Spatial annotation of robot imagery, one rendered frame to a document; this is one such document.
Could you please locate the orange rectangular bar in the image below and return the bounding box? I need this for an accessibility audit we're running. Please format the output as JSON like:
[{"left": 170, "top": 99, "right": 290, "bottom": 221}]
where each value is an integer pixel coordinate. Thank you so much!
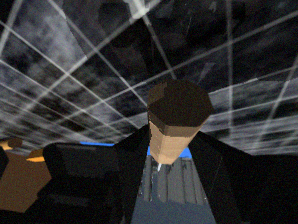
[{"left": 26, "top": 148, "right": 44, "bottom": 161}]

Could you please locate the hammer with orange handle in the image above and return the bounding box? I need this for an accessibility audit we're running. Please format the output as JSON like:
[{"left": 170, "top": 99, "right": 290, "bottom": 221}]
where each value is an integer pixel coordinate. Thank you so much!
[{"left": 0, "top": 138, "right": 23, "bottom": 150}]

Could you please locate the blue flat strip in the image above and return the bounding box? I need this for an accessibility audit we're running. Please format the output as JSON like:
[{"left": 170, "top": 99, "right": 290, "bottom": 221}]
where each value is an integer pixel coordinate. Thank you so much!
[{"left": 80, "top": 142, "right": 192, "bottom": 158}]

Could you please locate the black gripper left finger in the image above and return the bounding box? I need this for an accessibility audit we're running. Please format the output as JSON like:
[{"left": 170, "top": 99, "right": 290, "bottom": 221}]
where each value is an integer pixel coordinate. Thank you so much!
[{"left": 42, "top": 124, "right": 149, "bottom": 224}]

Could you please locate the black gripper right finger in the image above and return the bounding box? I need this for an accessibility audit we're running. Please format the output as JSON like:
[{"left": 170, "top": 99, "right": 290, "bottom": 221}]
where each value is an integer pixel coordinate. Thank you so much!
[{"left": 188, "top": 130, "right": 298, "bottom": 224}]

